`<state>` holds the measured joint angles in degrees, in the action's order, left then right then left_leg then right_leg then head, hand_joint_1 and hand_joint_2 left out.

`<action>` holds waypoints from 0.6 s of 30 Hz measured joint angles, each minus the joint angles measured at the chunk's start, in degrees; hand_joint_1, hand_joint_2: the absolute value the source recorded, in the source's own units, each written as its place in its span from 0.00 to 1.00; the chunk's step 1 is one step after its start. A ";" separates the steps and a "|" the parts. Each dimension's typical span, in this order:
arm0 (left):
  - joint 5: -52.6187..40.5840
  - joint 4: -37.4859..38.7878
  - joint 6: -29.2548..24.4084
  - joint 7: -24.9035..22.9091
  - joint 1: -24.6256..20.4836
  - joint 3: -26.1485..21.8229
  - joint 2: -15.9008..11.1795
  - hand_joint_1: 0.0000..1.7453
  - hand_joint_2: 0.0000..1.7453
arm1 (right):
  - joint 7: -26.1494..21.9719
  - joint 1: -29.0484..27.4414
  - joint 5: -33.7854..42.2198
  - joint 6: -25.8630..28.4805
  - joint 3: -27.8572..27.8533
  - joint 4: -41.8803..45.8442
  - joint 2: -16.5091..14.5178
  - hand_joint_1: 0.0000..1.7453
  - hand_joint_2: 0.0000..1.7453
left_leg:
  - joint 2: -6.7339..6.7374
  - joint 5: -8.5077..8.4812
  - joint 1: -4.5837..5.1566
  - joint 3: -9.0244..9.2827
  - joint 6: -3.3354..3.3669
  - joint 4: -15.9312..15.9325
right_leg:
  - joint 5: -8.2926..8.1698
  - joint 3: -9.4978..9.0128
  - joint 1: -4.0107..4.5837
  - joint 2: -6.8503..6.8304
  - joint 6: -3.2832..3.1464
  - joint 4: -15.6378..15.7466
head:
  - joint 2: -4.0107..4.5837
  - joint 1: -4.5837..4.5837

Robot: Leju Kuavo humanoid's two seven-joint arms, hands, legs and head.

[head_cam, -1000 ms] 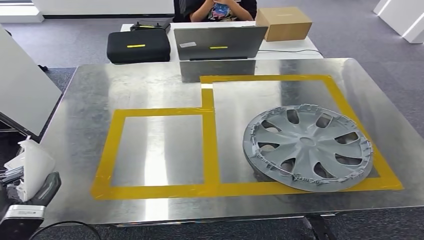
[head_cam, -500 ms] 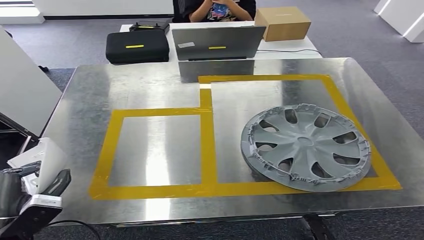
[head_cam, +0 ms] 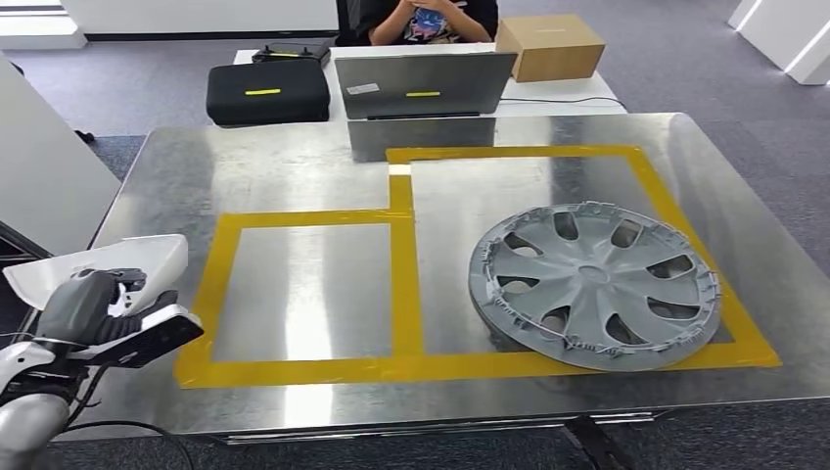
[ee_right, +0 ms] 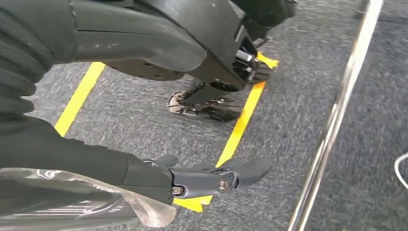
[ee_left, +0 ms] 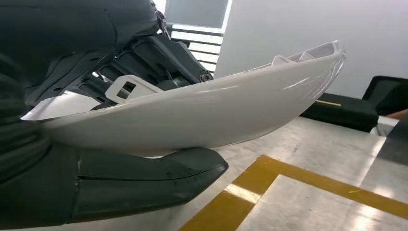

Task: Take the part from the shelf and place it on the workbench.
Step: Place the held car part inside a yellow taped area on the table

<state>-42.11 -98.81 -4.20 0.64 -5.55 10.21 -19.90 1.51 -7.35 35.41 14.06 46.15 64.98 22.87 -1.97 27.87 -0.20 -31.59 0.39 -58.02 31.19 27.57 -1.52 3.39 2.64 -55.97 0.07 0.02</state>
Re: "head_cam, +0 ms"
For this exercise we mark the white desk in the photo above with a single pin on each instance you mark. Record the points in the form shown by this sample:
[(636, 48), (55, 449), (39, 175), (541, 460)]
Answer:
[(564, 91)]

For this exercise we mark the grey laptop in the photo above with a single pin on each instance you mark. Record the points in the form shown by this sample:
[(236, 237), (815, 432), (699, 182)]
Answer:
[(454, 78)]

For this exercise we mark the black flat device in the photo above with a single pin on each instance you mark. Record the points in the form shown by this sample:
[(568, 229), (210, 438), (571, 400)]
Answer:
[(292, 52)]

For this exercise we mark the white counter with light strips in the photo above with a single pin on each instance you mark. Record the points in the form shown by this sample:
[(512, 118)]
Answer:
[(784, 32)]

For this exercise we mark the white curved plastic part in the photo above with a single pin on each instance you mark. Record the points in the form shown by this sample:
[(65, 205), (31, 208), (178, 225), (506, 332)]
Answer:
[(149, 259)]

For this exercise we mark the person's left hand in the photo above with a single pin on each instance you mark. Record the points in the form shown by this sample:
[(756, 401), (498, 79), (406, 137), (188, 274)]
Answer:
[(441, 4)]

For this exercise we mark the grey plastic wheel hubcap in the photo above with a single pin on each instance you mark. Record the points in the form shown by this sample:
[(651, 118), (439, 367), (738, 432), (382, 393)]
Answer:
[(590, 279)]

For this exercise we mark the person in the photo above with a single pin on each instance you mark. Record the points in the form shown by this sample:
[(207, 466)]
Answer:
[(428, 29)]

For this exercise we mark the person's left forearm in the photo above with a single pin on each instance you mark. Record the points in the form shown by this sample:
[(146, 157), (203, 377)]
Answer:
[(470, 29)]

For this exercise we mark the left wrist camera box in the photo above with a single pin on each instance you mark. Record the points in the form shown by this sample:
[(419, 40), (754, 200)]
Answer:
[(155, 334)]

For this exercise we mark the cardboard box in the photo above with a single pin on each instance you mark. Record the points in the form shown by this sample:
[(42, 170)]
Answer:
[(551, 48)]

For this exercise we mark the black carrying case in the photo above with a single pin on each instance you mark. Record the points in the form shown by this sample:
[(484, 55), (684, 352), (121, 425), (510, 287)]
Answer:
[(259, 107)]

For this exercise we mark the stainless steel workbench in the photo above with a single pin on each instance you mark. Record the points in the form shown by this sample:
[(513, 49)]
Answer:
[(292, 181)]

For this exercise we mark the person's right forearm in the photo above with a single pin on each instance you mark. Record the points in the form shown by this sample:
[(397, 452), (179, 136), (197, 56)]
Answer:
[(389, 29)]

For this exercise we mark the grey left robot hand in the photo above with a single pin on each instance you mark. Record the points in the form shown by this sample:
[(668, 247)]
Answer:
[(78, 308)]

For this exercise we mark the person's right hand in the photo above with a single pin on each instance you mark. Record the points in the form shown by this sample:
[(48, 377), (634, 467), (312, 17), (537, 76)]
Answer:
[(415, 4)]

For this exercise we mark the white cabinet panel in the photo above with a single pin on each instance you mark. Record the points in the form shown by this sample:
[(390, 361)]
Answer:
[(45, 162)]

